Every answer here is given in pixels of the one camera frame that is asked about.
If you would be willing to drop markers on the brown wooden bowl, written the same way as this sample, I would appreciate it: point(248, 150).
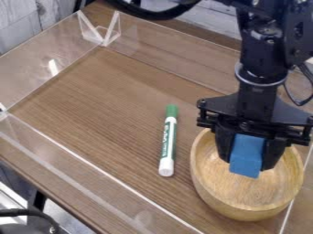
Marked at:
point(244, 198)

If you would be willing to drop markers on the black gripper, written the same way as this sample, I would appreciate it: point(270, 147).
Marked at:
point(284, 125)

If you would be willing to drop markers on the clear acrylic front wall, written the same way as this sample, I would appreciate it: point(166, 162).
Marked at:
point(95, 196)

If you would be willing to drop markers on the green white marker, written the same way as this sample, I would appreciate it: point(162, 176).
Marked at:
point(167, 157)

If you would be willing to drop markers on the blue block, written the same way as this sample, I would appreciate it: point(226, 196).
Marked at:
point(246, 156)

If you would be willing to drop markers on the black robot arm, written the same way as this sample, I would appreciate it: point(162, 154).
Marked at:
point(276, 29)

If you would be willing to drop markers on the clear acrylic corner bracket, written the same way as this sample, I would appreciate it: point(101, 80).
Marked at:
point(99, 35)

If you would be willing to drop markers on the black equipment under table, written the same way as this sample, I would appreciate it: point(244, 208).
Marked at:
point(20, 219)

